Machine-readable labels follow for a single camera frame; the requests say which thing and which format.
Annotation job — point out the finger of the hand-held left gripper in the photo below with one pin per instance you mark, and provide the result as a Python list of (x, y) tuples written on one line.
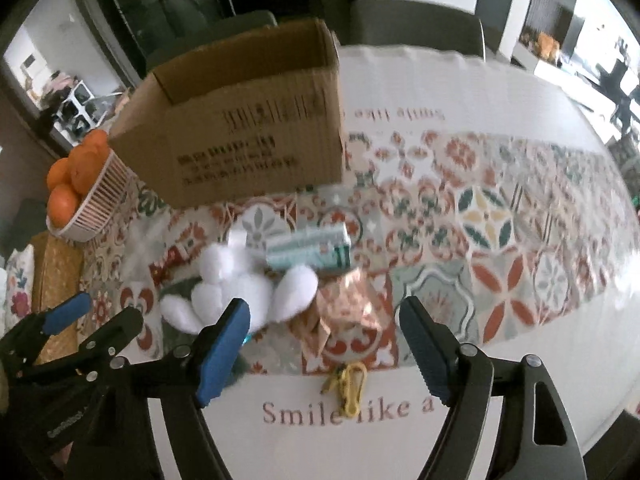
[(65, 312), (120, 327)]

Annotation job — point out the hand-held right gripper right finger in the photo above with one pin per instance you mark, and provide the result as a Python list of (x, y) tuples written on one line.
[(425, 350)]

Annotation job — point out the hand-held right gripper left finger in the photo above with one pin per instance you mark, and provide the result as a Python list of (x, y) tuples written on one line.
[(222, 355)]

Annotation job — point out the white plush toy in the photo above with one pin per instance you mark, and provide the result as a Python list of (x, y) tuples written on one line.
[(230, 275)]

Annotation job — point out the copper patterned pouch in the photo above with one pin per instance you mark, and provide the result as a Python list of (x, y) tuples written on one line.
[(345, 305)]

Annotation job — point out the brown cardboard box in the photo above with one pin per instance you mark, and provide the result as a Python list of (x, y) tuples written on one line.
[(250, 160)]

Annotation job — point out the woven tan tissue box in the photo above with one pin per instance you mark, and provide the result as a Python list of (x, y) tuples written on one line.
[(57, 275)]

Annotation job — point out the floral cloth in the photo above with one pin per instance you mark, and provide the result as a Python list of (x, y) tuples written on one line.
[(17, 290)]

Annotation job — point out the orange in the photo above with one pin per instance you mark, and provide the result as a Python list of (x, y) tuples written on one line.
[(85, 170), (97, 142), (62, 205), (57, 172)]

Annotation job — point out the white fruit basket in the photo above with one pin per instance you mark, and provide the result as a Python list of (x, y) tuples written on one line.
[(100, 200)]

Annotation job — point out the patterned tile print tablecloth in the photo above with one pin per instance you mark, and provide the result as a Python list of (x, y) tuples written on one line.
[(500, 240)]

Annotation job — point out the white shoe rack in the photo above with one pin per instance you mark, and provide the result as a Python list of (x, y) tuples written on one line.
[(80, 97)]

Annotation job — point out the grey dining chair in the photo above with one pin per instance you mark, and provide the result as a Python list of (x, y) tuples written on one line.
[(415, 25), (210, 35)]

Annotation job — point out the white television cabinet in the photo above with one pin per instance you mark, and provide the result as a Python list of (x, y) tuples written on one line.
[(525, 57)]

